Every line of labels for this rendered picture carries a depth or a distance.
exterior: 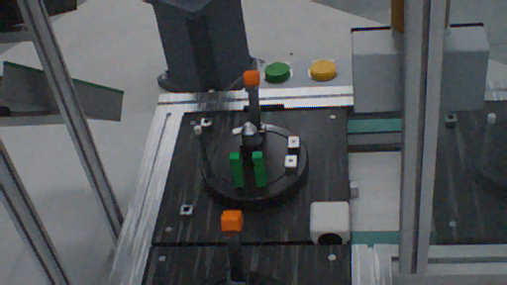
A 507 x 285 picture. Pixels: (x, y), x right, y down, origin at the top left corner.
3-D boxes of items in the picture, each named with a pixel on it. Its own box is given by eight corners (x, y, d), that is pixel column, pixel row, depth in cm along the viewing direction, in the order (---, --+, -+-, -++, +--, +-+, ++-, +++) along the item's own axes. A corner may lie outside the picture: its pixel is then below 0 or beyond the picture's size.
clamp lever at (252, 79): (250, 125, 93) (245, 70, 91) (264, 124, 93) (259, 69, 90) (246, 134, 90) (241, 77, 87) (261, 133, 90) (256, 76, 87)
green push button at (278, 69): (266, 71, 109) (264, 61, 108) (291, 70, 109) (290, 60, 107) (264, 87, 106) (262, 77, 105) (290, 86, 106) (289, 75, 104)
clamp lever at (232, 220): (230, 271, 76) (223, 209, 73) (248, 271, 75) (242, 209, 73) (224, 289, 72) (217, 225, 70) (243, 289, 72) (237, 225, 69)
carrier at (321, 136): (184, 125, 103) (166, 55, 94) (348, 119, 99) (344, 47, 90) (153, 253, 85) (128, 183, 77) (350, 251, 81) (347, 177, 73)
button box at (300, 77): (261, 92, 114) (256, 61, 110) (390, 86, 111) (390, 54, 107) (257, 120, 109) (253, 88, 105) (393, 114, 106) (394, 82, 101)
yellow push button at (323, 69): (310, 69, 108) (309, 59, 107) (336, 68, 107) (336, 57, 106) (310, 85, 105) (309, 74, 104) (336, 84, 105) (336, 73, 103)
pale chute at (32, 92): (43, 115, 103) (46, 85, 103) (121, 122, 99) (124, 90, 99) (-95, 95, 76) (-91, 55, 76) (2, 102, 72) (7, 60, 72)
